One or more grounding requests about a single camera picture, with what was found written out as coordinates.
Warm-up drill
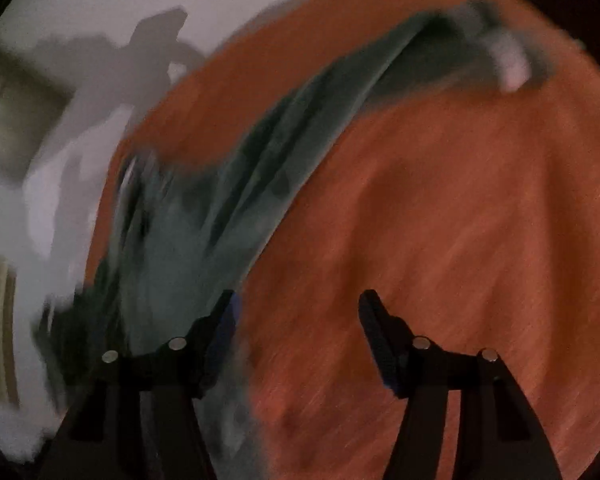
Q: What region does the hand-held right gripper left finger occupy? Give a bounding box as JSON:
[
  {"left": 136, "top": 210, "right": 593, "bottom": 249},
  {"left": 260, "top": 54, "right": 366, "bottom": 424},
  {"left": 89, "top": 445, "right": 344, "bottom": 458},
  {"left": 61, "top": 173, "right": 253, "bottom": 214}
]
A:
[{"left": 37, "top": 290, "right": 237, "bottom": 480}]

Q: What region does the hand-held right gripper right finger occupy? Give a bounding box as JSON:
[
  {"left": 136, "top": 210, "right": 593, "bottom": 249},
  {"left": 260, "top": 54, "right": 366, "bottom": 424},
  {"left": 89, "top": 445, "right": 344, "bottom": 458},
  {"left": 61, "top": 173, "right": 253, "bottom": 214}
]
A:
[{"left": 358, "top": 290, "right": 563, "bottom": 480}]

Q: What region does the dark green fleece jacket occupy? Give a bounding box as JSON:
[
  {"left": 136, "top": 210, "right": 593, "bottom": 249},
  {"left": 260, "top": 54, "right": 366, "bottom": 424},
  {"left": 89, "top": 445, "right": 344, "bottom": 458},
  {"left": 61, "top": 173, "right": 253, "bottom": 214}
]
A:
[{"left": 45, "top": 0, "right": 548, "bottom": 461}]

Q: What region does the orange blanket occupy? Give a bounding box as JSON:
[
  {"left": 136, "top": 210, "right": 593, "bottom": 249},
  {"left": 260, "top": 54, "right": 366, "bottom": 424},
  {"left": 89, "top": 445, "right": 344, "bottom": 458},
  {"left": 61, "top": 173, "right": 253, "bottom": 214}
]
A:
[{"left": 82, "top": 0, "right": 600, "bottom": 480}]

